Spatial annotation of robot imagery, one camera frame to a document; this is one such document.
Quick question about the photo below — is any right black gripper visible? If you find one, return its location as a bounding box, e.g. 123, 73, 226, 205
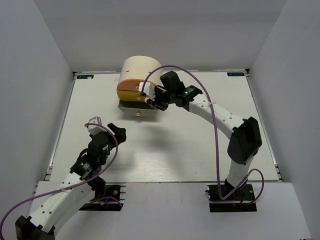
147, 87, 175, 112

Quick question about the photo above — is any yellow drawer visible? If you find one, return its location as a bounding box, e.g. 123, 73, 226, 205
116, 90, 146, 102

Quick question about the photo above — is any orange drawer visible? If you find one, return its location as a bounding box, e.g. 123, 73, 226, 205
116, 78, 144, 92

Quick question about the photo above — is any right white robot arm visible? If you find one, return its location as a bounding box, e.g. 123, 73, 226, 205
138, 71, 262, 200

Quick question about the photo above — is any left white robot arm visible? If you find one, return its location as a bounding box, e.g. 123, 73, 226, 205
15, 122, 127, 240

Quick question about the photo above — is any cream round drawer organizer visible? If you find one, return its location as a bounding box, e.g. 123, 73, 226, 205
118, 55, 161, 82

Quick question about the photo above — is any left blue label sticker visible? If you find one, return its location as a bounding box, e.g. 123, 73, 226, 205
76, 74, 94, 80

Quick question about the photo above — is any blue label sticker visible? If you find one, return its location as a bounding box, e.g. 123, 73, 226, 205
227, 72, 245, 77
76, 74, 94, 80

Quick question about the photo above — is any right blue label sticker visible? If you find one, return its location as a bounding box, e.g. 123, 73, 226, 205
227, 72, 245, 77

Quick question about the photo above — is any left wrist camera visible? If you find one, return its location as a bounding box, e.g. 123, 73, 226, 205
84, 116, 104, 136

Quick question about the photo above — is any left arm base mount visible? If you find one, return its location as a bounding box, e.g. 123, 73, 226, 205
79, 183, 127, 212

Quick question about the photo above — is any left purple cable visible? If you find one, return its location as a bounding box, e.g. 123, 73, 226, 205
0, 122, 125, 228

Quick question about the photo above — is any purple cable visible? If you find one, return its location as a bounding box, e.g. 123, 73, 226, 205
0, 122, 125, 228
143, 65, 265, 206

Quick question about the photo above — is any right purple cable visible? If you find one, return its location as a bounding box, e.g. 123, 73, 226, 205
143, 65, 265, 206

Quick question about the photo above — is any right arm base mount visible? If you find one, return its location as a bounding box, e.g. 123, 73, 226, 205
205, 184, 257, 213

